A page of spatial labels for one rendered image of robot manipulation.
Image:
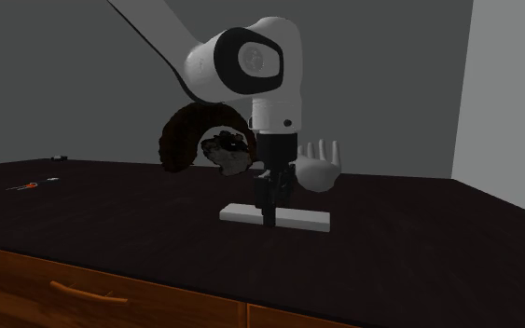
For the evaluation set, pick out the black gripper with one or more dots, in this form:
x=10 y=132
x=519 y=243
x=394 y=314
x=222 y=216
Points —
x=276 y=150

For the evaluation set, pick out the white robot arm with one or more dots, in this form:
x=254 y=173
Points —
x=207 y=68

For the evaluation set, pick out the white flat bar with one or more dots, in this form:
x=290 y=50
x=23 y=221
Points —
x=300 y=219

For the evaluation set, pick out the white hand figure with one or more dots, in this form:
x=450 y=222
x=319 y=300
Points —
x=317 y=172

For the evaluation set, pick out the dark grey rock figure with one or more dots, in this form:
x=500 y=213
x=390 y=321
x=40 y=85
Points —
x=228 y=156

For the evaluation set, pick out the dark brown arch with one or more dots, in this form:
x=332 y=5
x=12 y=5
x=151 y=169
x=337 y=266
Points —
x=180 y=136

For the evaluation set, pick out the wooden chest of drawers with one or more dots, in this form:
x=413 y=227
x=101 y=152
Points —
x=175 y=303

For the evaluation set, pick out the small dark block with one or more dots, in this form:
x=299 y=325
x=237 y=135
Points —
x=59 y=158

